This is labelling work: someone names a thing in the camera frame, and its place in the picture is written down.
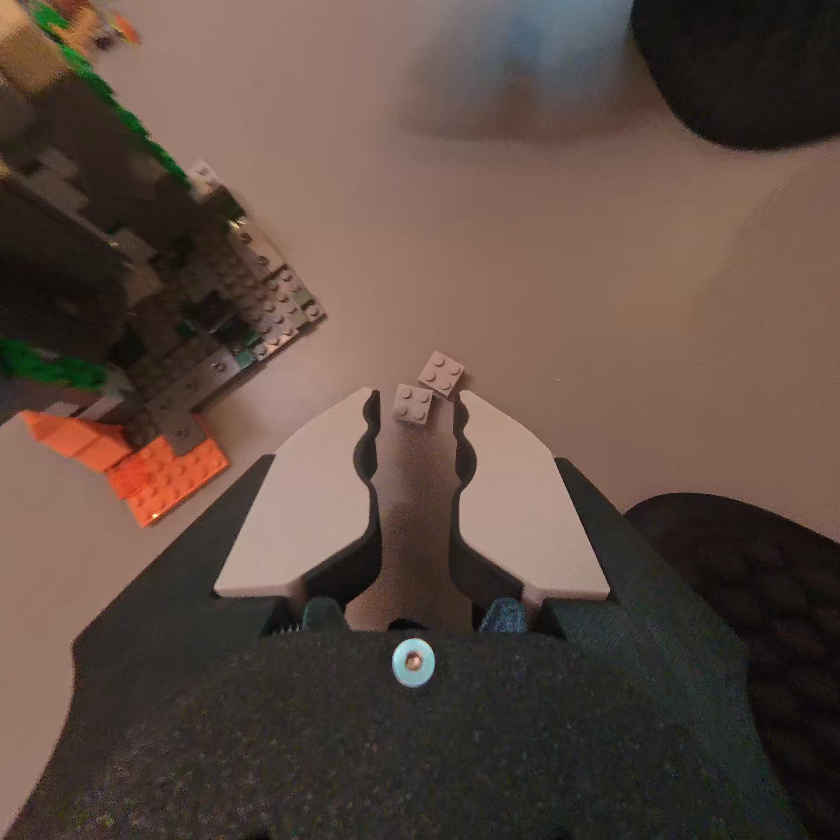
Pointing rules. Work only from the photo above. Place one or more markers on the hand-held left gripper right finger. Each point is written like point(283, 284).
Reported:
point(531, 518)

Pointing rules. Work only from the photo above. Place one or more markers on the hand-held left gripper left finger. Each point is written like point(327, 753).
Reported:
point(308, 518)

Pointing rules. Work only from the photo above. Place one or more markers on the grey square brick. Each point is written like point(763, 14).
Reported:
point(412, 405)
point(441, 374)

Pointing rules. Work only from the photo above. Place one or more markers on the grey desk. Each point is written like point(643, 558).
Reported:
point(525, 262)

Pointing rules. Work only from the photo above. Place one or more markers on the toy brick model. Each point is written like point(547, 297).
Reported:
point(164, 275)

